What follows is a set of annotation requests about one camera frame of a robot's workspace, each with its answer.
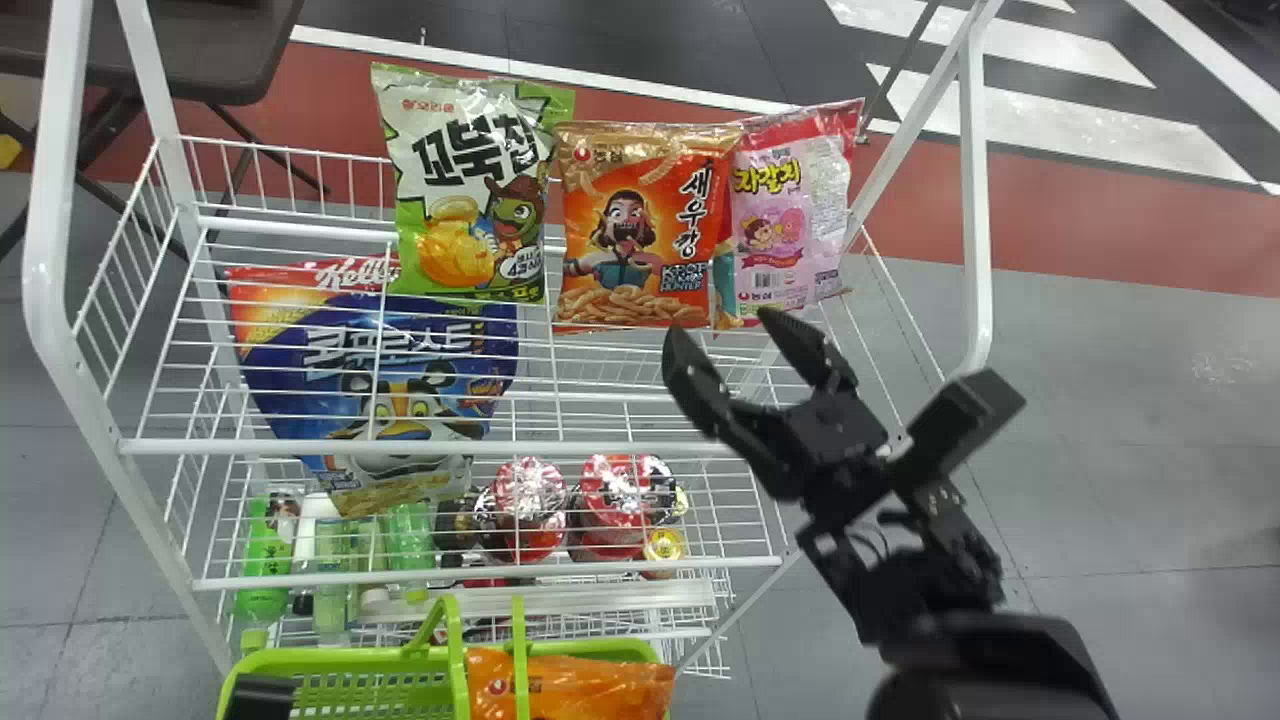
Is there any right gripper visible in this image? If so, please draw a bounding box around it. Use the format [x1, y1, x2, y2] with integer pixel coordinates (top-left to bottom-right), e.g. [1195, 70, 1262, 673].
[660, 306, 891, 503]

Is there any blue cereal bag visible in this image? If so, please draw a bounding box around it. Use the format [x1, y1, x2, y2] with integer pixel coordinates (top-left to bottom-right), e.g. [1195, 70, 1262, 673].
[224, 254, 522, 518]

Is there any yellow can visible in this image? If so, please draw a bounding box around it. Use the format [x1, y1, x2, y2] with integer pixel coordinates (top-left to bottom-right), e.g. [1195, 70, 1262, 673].
[640, 525, 692, 582]

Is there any white bottle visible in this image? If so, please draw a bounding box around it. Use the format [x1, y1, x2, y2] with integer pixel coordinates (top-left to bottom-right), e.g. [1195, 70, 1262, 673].
[294, 490, 347, 563]

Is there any green basket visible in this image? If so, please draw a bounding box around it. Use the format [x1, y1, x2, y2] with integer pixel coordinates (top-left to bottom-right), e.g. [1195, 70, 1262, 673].
[214, 594, 672, 720]

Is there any dark side table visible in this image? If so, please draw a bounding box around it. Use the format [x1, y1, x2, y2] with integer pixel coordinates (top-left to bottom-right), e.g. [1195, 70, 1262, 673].
[0, 0, 332, 263]

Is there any pink snack packet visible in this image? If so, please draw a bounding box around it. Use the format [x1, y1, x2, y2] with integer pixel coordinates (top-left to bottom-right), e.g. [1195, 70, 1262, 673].
[714, 97, 867, 328]

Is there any orange snack packet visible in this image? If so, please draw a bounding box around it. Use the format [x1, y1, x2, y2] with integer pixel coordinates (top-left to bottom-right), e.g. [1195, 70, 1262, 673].
[464, 647, 678, 720]
[549, 120, 747, 334]

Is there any green snack packet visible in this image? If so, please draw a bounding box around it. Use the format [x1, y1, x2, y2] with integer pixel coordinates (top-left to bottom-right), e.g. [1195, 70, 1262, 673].
[370, 62, 577, 307]

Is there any white wire rack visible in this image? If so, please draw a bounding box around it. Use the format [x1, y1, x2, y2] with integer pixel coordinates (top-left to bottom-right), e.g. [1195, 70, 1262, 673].
[22, 0, 1004, 683]

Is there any red noodle cup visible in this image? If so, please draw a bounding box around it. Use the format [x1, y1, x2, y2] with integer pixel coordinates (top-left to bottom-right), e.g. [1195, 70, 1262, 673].
[474, 456, 572, 567]
[568, 452, 688, 564]

